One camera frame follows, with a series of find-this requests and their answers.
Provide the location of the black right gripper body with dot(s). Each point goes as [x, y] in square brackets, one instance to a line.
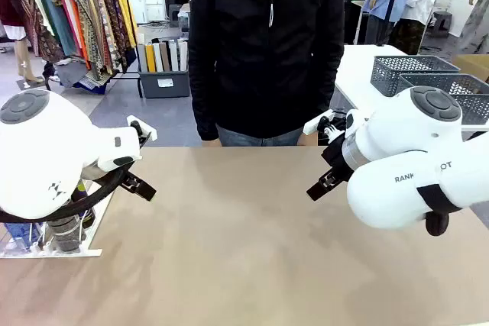
[335, 156]

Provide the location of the black Pepsi can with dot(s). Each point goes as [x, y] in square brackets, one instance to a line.
[85, 204]

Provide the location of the dark grey Pepsi can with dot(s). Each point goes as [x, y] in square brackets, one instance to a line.
[64, 232]

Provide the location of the grey plastic lattice basket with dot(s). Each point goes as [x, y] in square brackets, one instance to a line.
[401, 66]
[475, 101]

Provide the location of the person's left forearm black sleeve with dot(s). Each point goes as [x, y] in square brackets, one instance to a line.
[324, 104]

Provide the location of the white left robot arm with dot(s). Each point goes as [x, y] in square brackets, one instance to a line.
[42, 150]

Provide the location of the person's right forearm black sleeve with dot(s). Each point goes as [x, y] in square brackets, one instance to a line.
[204, 112]

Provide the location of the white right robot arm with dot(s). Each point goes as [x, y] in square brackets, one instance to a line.
[397, 173]

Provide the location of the white can dispenser rack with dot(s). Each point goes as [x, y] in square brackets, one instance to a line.
[89, 238]

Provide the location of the person's left hand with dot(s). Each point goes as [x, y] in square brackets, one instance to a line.
[310, 140]

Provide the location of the person's right hand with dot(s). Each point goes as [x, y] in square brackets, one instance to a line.
[211, 143]

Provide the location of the white side table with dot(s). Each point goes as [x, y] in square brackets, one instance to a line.
[355, 74]

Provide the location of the grey storage bin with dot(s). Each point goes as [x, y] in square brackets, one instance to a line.
[164, 83]

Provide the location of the black clothes rack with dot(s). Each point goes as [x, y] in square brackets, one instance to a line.
[130, 78]

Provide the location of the person in black jacket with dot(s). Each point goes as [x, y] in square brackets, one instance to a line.
[267, 55]

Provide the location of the grey fabric roll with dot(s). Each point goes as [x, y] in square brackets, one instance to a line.
[142, 59]

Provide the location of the yellow fabric roll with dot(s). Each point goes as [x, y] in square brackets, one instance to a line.
[150, 59]

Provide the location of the white fabric roll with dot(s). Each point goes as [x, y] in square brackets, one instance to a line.
[183, 55]
[158, 58]
[173, 55]

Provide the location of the grey fabric pile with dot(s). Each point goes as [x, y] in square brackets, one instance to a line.
[76, 74]

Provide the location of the brown fabric roll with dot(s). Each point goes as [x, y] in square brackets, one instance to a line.
[165, 57]

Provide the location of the brown cardboard box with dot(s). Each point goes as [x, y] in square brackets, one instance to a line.
[473, 64]

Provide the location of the orange garment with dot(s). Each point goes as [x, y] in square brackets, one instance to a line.
[78, 32]

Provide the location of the grey plastic stool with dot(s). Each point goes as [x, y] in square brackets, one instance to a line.
[443, 22]

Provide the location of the mannequin legs on stand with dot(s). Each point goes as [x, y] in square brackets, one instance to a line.
[26, 62]

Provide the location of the white air purifier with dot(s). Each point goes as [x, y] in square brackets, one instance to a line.
[137, 7]

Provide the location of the brown patterned garment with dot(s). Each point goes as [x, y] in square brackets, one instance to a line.
[42, 32]

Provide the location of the yellow garment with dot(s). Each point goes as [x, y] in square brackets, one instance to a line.
[122, 1]

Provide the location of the mannequin in grey dress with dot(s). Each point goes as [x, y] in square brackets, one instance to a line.
[475, 24]

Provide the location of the teal green garment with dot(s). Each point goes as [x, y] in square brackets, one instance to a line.
[53, 9]

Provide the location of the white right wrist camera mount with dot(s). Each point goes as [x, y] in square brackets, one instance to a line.
[328, 121]

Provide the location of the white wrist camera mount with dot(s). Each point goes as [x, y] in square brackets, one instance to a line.
[145, 133]
[328, 121]

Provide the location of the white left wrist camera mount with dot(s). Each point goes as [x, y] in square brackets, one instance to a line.
[145, 133]

